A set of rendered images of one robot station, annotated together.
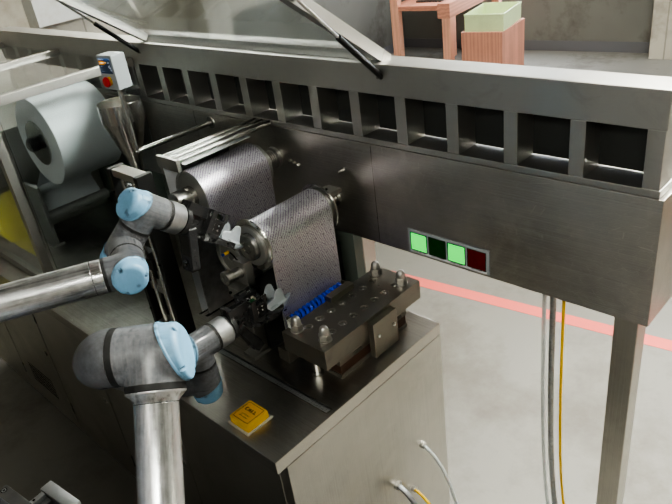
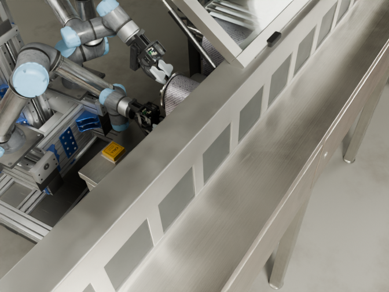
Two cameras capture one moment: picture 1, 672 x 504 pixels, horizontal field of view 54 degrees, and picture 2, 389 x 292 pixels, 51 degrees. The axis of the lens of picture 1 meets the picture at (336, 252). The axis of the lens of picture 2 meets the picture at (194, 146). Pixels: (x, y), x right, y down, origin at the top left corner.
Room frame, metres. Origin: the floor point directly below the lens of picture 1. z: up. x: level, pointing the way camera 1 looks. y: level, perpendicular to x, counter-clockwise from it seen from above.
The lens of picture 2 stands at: (1.43, -0.90, 2.25)
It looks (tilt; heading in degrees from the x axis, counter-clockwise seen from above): 50 degrees down; 81
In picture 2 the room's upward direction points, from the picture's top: 3 degrees counter-clockwise
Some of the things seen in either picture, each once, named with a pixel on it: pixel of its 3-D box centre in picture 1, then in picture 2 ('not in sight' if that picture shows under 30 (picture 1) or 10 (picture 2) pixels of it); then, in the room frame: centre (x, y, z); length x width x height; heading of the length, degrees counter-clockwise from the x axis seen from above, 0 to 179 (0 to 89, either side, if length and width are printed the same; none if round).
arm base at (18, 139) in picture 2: not in sight; (5, 135); (0.77, 0.53, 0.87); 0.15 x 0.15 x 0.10
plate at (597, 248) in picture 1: (227, 140); (363, 30); (2.32, 0.33, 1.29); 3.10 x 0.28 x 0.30; 43
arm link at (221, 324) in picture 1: (220, 331); (128, 107); (1.36, 0.32, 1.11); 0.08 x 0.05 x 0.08; 43
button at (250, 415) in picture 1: (249, 416); (113, 151); (1.26, 0.28, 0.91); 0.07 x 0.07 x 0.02; 43
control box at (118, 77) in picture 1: (112, 71); not in sight; (1.96, 0.57, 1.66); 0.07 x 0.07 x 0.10; 50
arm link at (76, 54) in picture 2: not in sight; (69, 54); (1.10, 0.91, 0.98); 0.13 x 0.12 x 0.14; 17
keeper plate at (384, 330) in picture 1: (384, 332); not in sight; (1.46, -0.10, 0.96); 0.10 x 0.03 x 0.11; 133
